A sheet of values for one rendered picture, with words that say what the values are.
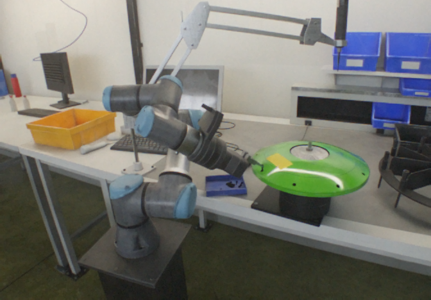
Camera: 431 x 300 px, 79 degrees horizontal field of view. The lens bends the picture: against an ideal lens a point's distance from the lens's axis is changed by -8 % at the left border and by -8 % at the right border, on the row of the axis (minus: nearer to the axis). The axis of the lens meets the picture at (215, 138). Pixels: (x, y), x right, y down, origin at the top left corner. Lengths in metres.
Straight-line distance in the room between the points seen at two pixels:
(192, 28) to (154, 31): 1.14
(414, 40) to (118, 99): 1.36
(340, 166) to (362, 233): 0.19
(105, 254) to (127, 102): 0.43
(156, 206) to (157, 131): 0.22
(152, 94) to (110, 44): 1.77
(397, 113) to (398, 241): 0.95
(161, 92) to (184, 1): 1.35
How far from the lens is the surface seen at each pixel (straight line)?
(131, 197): 0.73
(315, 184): 0.68
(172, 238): 0.86
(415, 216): 0.94
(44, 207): 1.94
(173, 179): 0.71
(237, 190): 0.90
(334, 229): 0.81
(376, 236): 0.82
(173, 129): 0.57
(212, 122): 0.59
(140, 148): 1.29
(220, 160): 0.62
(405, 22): 1.62
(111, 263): 0.83
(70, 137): 1.43
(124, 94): 0.65
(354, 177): 0.73
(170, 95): 0.61
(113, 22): 2.33
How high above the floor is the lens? 1.40
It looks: 21 degrees down
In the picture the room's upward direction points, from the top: 3 degrees counter-clockwise
